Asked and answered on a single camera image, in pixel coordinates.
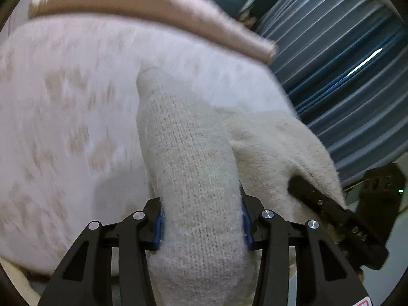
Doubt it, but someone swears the butterfly printed blanket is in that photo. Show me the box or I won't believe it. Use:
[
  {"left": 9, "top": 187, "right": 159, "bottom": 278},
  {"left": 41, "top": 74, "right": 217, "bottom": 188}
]
[{"left": 0, "top": 15, "right": 300, "bottom": 276}]

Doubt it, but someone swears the blue grey pleated curtain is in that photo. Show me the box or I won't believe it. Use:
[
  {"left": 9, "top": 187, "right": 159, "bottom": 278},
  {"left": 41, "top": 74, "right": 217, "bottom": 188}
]
[{"left": 255, "top": 0, "right": 408, "bottom": 189}]

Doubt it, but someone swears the beige pink duvet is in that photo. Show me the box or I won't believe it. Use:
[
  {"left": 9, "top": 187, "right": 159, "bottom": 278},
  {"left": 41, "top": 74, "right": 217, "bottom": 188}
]
[{"left": 28, "top": 0, "right": 278, "bottom": 65}]

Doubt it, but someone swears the cream fuzzy sweater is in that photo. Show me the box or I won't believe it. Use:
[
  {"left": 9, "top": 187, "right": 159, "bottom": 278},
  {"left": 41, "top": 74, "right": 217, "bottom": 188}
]
[{"left": 135, "top": 68, "right": 349, "bottom": 306}]

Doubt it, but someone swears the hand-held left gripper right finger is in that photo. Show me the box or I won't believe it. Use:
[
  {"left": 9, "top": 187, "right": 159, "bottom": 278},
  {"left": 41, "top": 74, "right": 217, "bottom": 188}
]
[{"left": 238, "top": 185, "right": 370, "bottom": 306}]

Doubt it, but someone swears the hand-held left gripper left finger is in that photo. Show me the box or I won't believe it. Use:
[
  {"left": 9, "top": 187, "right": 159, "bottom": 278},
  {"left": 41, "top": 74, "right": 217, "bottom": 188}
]
[{"left": 38, "top": 197, "right": 166, "bottom": 306}]

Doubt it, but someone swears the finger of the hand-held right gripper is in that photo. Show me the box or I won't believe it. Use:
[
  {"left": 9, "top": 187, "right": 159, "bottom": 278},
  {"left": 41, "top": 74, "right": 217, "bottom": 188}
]
[{"left": 288, "top": 175, "right": 390, "bottom": 271}]

